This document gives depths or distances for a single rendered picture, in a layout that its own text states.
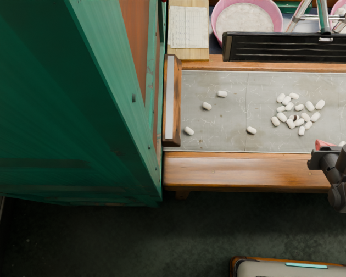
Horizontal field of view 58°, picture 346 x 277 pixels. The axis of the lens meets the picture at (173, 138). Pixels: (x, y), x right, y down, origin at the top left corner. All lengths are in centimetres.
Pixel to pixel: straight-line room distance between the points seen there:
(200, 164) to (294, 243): 99
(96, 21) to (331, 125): 111
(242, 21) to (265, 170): 58
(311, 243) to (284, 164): 90
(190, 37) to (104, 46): 102
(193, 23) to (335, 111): 59
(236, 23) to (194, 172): 60
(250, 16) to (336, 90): 42
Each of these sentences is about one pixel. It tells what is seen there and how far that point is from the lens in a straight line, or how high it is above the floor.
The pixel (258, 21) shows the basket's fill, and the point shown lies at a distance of 133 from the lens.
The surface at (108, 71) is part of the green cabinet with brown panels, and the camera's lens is 19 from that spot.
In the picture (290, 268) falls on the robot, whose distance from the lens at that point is 162.
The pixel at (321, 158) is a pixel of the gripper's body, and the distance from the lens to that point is 96.
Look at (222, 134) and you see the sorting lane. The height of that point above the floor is 74.
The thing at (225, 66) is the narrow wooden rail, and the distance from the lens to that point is 117.
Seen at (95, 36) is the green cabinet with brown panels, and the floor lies 165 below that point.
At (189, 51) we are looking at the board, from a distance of 117.
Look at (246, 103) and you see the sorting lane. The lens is 115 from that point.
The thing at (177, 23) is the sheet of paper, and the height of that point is 78.
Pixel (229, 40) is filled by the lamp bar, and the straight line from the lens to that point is 82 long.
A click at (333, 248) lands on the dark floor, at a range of 198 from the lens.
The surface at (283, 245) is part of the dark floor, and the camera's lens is 188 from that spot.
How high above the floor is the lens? 178
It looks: 75 degrees down
